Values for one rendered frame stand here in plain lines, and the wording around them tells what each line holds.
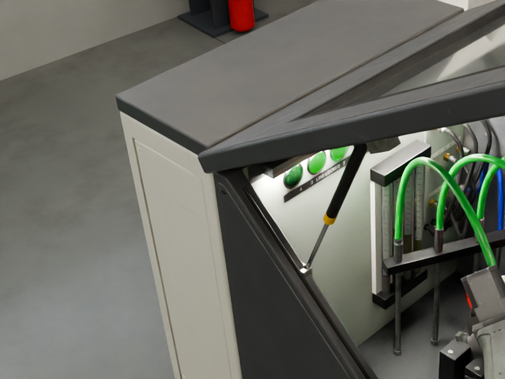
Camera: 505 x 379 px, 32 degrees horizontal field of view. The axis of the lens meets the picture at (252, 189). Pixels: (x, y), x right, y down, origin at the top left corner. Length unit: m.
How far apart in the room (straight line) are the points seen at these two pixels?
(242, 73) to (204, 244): 0.33
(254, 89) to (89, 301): 2.04
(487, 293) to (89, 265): 2.59
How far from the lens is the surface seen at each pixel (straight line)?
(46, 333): 3.45
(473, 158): 1.65
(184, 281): 1.80
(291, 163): 1.52
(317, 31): 1.82
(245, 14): 5.34
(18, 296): 3.66
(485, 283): 1.31
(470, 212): 1.46
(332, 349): 1.48
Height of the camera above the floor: 2.27
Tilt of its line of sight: 35 degrees down
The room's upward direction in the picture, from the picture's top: 6 degrees counter-clockwise
